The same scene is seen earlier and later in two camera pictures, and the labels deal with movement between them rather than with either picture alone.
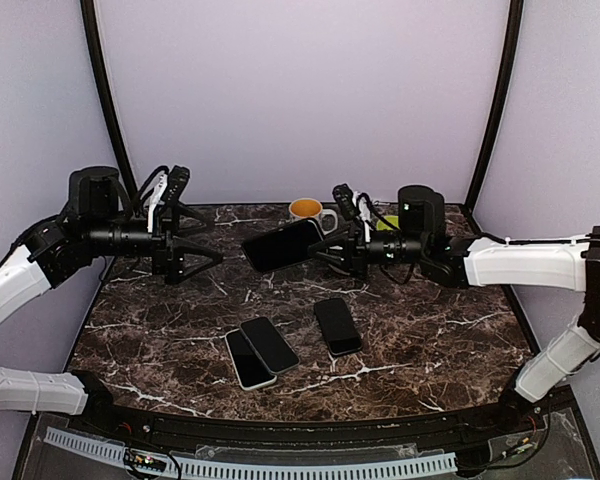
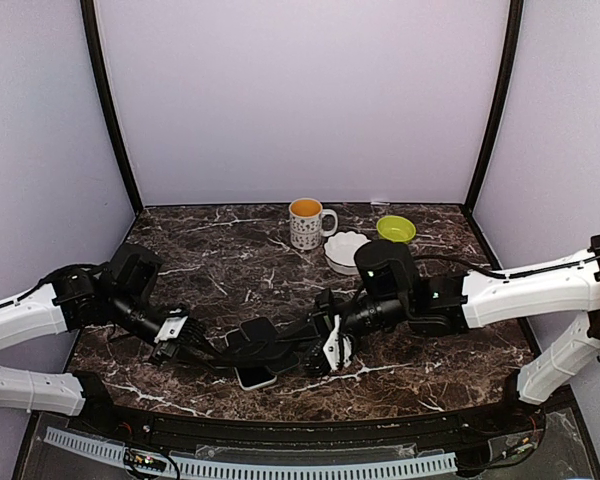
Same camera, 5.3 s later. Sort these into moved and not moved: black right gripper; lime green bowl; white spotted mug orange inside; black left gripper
Moved: black right gripper; black left gripper
Not moved: lime green bowl; white spotted mug orange inside
